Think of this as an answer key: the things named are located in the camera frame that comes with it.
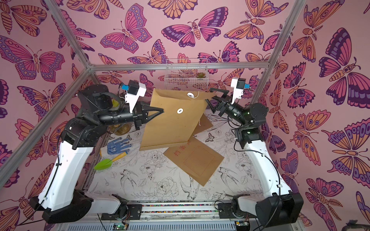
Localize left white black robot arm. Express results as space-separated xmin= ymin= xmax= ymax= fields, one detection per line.
xmin=29 ymin=81 xmax=164 ymax=224

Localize aluminium frame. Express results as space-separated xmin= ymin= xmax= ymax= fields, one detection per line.
xmin=0 ymin=0 xmax=307 ymax=188

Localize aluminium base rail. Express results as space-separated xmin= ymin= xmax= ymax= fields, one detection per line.
xmin=54 ymin=201 xmax=264 ymax=231

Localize kraft file bag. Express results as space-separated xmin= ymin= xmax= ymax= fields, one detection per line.
xmin=192 ymin=114 xmax=213 ymax=135
xmin=140 ymin=89 xmax=215 ymax=151
xmin=164 ymin=137 xmax=224 ymax=186

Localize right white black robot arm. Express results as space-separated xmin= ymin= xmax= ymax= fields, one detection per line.
xmin=207 ymin=90 xmax=304 ymax=230

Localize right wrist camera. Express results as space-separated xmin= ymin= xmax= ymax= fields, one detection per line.
xmin=230 ymin=78 xmax=250 ymax=104

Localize potted plant in glass vase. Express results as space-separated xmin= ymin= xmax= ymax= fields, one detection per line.
xmin=108 ymin=100 xmax=133 ymax=136

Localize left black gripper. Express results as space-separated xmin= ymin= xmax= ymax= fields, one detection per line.
xmin=97 ymin=103 xmax=163 ymax=133

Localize green yellow handled tool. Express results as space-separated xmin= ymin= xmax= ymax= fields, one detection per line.
xmin=93 ymin=152 xmax=127 ymax=170

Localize white wire basket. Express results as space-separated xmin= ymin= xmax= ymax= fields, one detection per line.
xmin=164 ymin=58 xmax=209 ymax=91

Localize blue white work glove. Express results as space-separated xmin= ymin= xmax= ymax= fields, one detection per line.
xmin=106 ymin=138 xmax=132 ymax=155

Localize small green succulent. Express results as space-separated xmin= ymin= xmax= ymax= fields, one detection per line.
xmin=197 ymin=73 xmax=206 ymax=79

